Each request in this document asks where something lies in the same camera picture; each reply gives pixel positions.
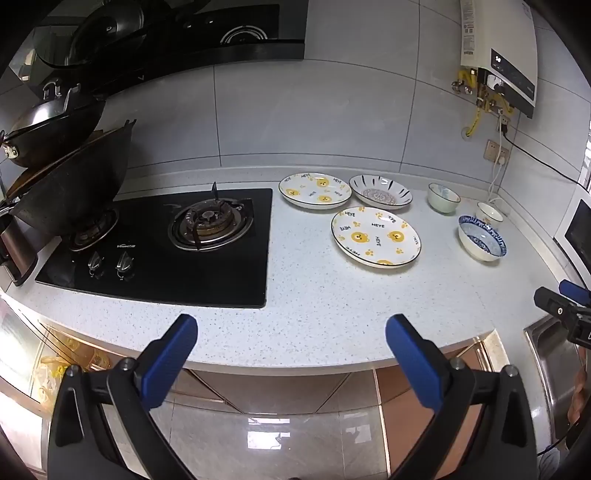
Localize white water heater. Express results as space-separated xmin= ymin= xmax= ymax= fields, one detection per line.
xmin=459 ymin=0 xmax=540 ymax=120

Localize small yellow bear plate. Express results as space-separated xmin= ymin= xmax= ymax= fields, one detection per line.
xmin=278 ymin=172 xmax=354 ymax=211

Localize blue patterned bowl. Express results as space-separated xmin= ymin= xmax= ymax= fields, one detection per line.
xmin=457 ymin=215 xmax=508 ymax=263

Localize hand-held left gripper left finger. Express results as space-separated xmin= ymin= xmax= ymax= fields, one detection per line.
xmin=47 ymin=314 xmax=199 ymax=480

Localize metal gas burner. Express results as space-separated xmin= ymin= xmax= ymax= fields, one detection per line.
xmin=167 ymin=182 xmax=256 ymax=252
xmin=69 ymin=208 xmax=120 ymax=252

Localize large yellow bear plate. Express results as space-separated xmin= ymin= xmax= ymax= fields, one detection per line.
xmin=331 ymin=207 xmax=422 ymax=273

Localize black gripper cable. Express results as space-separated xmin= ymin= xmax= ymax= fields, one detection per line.
xmin=538 ymin=422 xmax=580 ymax=460

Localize white plate with blue pattern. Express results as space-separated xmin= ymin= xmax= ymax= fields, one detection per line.
xmin=348 ymin=174 xmax=413 ymax=211

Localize person's right hand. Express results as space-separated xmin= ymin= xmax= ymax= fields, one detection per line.
xmin=566 ymin=346 xmax=591 ymax=428

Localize large black wok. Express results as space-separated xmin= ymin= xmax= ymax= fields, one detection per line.
xmin=9 ymin=119 xmax=137 ymax=241

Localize black power cable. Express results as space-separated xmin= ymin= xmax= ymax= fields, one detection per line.
xmin=501 ymin=121 xmax=591 ymax=191

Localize white charger cable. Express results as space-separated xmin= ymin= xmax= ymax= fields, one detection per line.
xmin=487 ymin=157 xmax=509 ymax=209

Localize black range hood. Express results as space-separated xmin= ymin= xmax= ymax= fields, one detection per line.
xmin=9 ymin=0 xmax=308 ymax=95

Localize steel sink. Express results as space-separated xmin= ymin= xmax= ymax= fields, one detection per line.
xmin=523 ymin=316 xmax=583 ymax=457

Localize white microwave oven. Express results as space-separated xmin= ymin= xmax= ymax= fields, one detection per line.
xmin=553 ymin=198 xmax=591 ymax=278

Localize small white flower bowl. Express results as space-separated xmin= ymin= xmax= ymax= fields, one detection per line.
xmin=475 ymin=202 xmax=504 ymax=227

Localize beige wall socket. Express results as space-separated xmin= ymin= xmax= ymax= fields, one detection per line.
xmin=483 ymin=139 xmax=511 ymax=165

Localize yellow plastic bag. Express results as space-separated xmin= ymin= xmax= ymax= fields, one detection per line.
xmin=36 ymin=332 xmax=116 ymax=409

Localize brass pipe valves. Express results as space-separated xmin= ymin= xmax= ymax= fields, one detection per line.
xmin=451 ymin=68 xmax=514 ymax=116

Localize pale green leaf bowl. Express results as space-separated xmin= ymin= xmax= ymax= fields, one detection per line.
xmin=427 ymin=183 xmax=461 ymax=215

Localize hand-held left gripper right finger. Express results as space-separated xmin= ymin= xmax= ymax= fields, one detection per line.
xmin=385 ymin=314 xmax=539 ymax=480

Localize black glass gas stove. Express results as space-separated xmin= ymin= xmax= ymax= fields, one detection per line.
xmin=34 ymin=188 xmax=274 ymax=309

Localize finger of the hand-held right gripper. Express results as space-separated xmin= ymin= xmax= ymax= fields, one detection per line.
xmin=558 ymin=280 xmax=591 ymax=306
xmin=534 ymin=287 xmax=583 ymax=324

